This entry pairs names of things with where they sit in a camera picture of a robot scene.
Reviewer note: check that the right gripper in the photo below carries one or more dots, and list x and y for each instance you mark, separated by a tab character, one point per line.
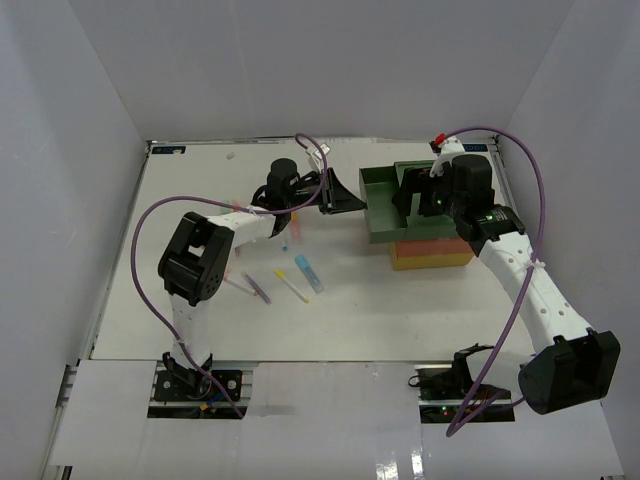
419	181

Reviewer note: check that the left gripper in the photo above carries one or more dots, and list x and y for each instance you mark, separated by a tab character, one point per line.
334	197

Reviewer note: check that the green top drawer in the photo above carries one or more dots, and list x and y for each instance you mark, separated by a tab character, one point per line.
377	186

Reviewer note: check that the purple pen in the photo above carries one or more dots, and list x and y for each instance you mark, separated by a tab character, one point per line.
259	291

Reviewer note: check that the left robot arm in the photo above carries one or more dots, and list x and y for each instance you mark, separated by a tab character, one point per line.
194	263

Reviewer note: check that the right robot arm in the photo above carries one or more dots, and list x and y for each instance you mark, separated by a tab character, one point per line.
573	363

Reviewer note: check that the stacked drawer box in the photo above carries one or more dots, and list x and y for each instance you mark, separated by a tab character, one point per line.
426	242

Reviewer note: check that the orange pink highlighter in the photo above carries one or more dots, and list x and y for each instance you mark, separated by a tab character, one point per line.
295	229

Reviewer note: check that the blue highlighter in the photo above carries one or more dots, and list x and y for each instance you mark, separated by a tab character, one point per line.
308	272

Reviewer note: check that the yellow cap pen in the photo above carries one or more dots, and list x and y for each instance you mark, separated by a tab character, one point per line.
304	298

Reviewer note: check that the pink cap white pen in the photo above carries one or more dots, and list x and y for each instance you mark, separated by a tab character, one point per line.
247	289

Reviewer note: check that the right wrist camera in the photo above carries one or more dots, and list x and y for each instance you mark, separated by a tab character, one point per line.
446	147

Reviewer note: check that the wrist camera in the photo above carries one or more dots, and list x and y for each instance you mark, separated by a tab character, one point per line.
446	147
316	156

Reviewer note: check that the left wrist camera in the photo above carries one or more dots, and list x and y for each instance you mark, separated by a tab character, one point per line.
316	156

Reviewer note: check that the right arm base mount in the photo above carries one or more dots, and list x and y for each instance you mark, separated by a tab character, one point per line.
441	391

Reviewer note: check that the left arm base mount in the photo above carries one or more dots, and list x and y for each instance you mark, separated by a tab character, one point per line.
178	385

